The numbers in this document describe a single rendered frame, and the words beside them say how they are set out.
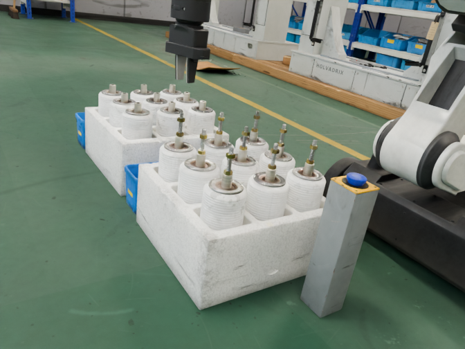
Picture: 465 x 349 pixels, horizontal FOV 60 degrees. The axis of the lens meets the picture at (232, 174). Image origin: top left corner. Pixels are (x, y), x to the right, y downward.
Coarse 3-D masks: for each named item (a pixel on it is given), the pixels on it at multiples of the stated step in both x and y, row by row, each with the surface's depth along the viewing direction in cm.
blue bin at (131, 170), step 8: (128, 168) 121; (136, 168) 123; (128, 176) 119; (136, 176) 124; (128, 184) 120; (136, 184) 114; (128, 192) 121; (136, 192) 115; (128, 200) 122; (136, 200) 116; (136, 208) 118
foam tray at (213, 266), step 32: (160, 192) 97; (160, 224) 100; (192, 224) 84; (256, 224) 87; (288, 224) 90; (192, 256) 86; (224, 256) 83; (256, 256) 89; (288, 256) 95; (192, 288) 88; (224, 288) 87; (256, 288) 94
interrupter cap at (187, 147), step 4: (164, 144) 103; (168, 144) 103; (172, 144) 104; (184, 144) 105; (188, 144) 106; (168, 148) 101; (172, 148) 101; (184, 148) 103; (188, 148) 103; (192, 148) 103; (180, 152) 100; (184, 152) 101
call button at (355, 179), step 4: (352, 172) 82; (348, 176) 80; (352, 176) 80; (356, 176) 80; (360, 176) 80; (364, 176) 81; (348, 180) 80; (352, 180) 79; (356, 180) 79; (360, 180) 79; (364, 180) 79; (352, 184) 80; (356, 184) 79; (360, 184) 79
